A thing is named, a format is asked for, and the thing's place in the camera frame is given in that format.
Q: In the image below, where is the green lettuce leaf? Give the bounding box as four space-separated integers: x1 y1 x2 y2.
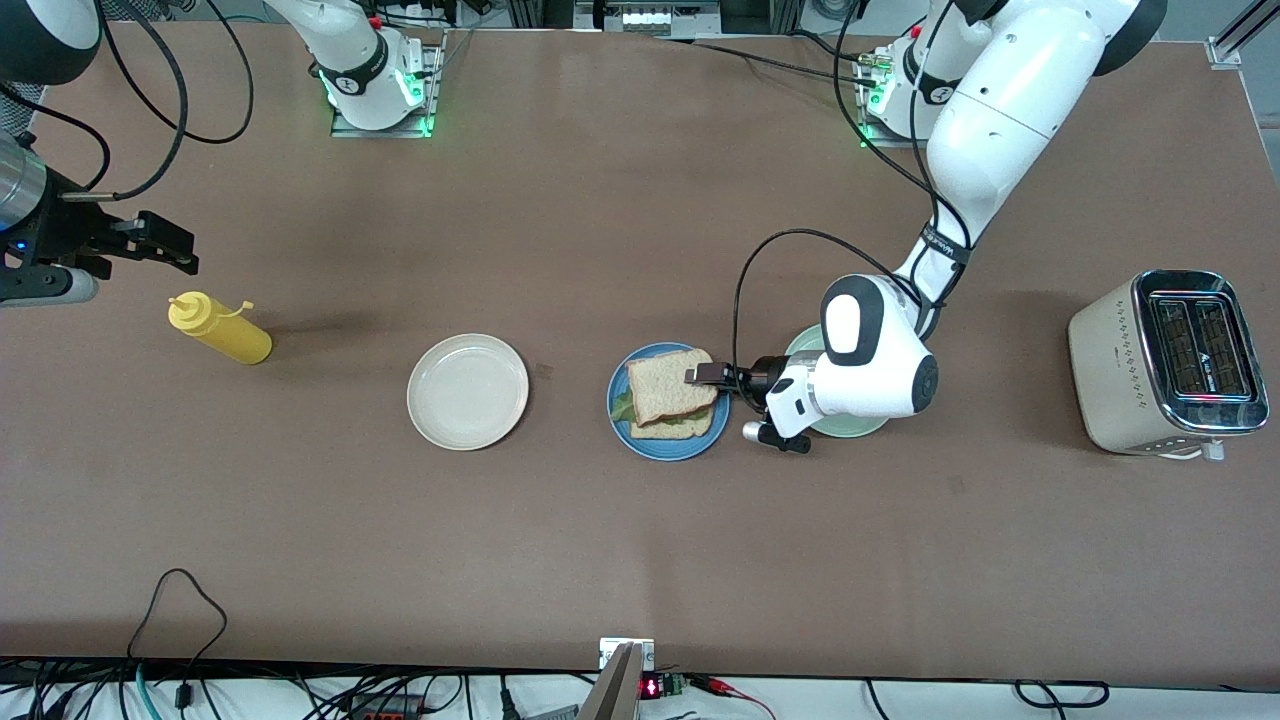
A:
610 393 706 431

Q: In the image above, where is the grey device with lights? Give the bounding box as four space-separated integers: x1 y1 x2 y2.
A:
575 0 721 39

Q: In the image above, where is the black cable across table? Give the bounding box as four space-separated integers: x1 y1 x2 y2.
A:
655 35 881 91

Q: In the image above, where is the white left camera mount block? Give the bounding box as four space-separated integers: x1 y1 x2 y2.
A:
765 360 823 441

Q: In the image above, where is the brown bread slice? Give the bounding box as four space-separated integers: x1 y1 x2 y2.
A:
626 347 721 426
630 410 715 440

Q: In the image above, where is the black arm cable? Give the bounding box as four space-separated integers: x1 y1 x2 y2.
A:
0 0 256 201
732 0 976 376

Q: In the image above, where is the thin black looped cable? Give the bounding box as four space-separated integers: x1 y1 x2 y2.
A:
125 568 229 701

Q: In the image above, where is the yellow squeeze bottle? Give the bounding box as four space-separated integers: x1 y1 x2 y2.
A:
167 293 273 366

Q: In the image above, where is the coiled black cable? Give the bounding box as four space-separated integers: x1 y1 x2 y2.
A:
1014 680 1111 709

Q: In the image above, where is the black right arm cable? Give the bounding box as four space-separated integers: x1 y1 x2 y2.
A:
0 0 256 201

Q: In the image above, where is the silver camera mounting bracket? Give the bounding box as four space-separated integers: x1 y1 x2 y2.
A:
578 637 656 720

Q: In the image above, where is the aluminium frame corner bracket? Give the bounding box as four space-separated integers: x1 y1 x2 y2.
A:
1207 0 1280 69

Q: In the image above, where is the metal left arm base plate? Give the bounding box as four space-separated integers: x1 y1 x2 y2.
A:
858 50 936 151

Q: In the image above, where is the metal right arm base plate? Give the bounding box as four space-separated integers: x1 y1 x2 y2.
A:
330 30 447 139

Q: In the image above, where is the beige round plate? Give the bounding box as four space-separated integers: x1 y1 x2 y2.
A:
406 333 530 452

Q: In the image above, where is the light green round plate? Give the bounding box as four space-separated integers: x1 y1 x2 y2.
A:
783 323 893 439

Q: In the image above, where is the blue round plate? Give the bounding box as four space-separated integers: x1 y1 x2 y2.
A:
606 342 731 462

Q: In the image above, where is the cream and chrome toaster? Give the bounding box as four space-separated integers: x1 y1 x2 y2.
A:
1067 268 1271 463

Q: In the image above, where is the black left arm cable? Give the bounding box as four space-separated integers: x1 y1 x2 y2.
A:
732 0 976 376

